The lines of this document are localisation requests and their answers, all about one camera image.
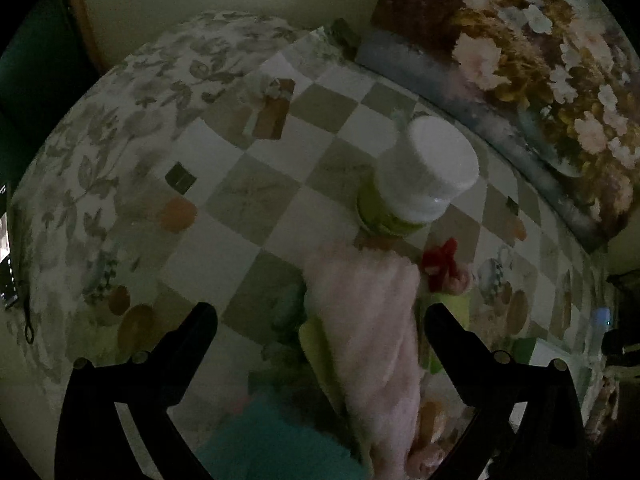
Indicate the pink fluffy cloth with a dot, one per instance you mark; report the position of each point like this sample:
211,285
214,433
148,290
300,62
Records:
370,340

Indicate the teal fluffy cloth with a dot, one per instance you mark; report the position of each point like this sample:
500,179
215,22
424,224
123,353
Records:
270,445

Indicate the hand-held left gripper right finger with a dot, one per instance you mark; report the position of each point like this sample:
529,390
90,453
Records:
440,322

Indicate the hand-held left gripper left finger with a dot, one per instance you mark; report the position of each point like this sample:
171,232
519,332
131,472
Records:
202,322

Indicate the red yarn toy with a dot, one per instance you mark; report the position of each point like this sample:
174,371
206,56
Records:
440,260

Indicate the grey floral cloth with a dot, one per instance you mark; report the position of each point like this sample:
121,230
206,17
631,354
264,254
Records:
125,110

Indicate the yellow-green cloth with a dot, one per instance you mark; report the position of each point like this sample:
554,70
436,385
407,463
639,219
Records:
312,345

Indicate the green jar with white lid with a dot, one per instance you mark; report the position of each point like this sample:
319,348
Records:
425,170

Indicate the checkered printed tablecloth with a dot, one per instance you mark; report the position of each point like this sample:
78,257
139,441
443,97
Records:
310,135

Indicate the floral painting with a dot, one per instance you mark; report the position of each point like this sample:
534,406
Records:
525,35

